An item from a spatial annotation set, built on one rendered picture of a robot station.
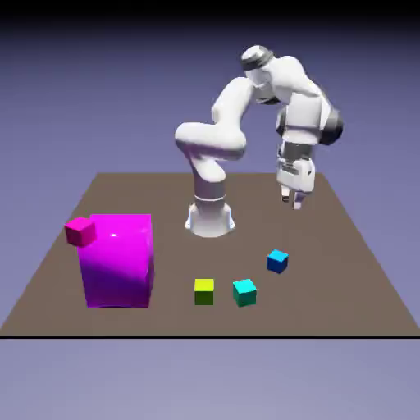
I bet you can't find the small blue cube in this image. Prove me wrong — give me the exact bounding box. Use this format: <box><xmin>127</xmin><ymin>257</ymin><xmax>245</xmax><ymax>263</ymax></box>
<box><xmin>266</xmin><ymin>249</ymin><xmax>290</xmax><ymax>275</ymax></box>

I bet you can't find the small teal cube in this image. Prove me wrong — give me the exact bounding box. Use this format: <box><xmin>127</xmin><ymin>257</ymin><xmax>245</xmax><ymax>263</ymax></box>
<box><xmin>232</xmin><ymin>278</ymin><xmax>258</xmax><ymax>308</ymax></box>

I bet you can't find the small yellow cube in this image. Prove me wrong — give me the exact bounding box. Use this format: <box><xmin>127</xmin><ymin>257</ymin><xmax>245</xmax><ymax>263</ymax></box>
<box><xmin>194</xmin><ymin>278</ymin><xmax>215</xmax><ymax>306</ymax></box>

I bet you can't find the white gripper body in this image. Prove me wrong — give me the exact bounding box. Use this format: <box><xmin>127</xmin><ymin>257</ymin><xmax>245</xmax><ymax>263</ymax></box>
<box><xmin>276</xmin><ymin>156</ymin><xmax>317</xmax><ymax>194</ymax></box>

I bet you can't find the small pink cube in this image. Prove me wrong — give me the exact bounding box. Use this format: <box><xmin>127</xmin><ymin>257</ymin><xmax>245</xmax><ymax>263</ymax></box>
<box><xmin>64</xmin><ymin>216</ymin><xmax>97</xmax><ymax>248</ymax></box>

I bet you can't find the large magenta box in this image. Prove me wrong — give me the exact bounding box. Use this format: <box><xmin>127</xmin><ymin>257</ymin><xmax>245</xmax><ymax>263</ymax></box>
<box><xmin>77</xmin><ymin>213</ymin><xmax>155</xmax><ymax>309</ymax></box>

